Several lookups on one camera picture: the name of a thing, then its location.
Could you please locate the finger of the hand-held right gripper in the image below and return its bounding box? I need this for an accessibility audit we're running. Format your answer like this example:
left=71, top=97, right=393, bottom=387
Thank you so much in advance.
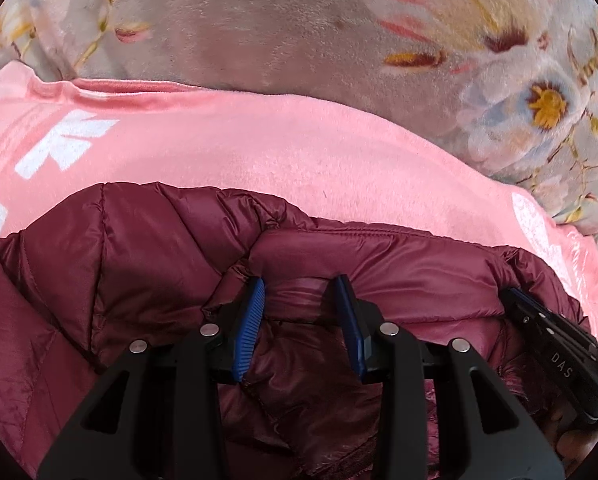
left=500, top=287, right=596, bottom=356

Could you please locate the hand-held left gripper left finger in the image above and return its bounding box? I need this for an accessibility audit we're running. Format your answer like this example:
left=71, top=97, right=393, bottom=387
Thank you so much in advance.
left=36, top=276, right=266, bottom=480

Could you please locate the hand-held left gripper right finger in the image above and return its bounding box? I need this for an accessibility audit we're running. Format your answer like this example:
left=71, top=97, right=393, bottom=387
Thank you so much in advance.
left=328, top=274, right=565, bottom=480

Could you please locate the maroon puffer jacket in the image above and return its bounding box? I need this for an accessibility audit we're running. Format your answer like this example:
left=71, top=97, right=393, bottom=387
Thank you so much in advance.
left=0, top=182, right=592, bottom=480

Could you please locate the pink printed blanket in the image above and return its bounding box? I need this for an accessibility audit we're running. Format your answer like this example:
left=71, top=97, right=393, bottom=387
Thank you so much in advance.
left=0, top=60, right=598, bottom=352

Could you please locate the grey floral blanket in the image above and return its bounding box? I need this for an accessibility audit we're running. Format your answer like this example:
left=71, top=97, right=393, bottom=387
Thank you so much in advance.
left=0, top=0, right=598, bottom=252

